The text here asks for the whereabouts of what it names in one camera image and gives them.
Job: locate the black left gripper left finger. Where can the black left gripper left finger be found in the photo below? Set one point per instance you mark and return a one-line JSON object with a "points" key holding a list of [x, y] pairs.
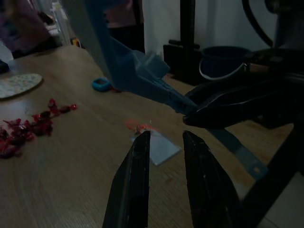
{"points": [[133, 180]]}

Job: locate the white rack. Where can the white rack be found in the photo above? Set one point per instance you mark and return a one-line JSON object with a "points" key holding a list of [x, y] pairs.
{"points": [[62, 28]]}

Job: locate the person in pink top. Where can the person in pink top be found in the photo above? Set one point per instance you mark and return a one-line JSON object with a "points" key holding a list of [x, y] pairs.
{"points": [[123, 35]]}

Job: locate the small yellow item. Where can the small yellow item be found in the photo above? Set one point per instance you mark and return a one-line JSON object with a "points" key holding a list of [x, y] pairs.
{"points": [[76, 42]]}

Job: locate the white plastic bag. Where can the white plastic bag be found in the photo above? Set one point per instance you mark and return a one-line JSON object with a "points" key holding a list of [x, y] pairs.
{"points": [[4, 52]]}

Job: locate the purple garment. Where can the purple garment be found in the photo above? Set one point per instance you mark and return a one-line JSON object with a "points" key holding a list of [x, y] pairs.
{"points": [[23, 26]]}

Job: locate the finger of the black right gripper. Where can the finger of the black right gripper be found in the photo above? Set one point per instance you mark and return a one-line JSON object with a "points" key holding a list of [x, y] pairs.
{"points": [[223, 89], [221, 115]]}

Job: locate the small blue-cased device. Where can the small blue-cased device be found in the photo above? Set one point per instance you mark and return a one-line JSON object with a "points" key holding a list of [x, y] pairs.
{"points": [[102, 86]]}

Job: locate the floral patterned flat pad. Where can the floral patterned flat pad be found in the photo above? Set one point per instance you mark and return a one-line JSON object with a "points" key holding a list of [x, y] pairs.
{"points": [[19, 84]]}

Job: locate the black metal stand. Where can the black metal stand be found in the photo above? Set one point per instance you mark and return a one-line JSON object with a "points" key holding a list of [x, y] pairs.
{"points": [[187, 28]]}

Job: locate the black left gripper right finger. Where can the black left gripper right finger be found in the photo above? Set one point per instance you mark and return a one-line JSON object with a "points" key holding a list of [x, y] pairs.
{"points": [[206, 190]]}

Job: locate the red candy wrapper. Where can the red candy wrapper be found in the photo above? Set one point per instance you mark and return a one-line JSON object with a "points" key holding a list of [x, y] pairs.
{"points": [[22, 133], [63, 109], [52, 104], [44, 123], [73, 107], [7, 149]]}

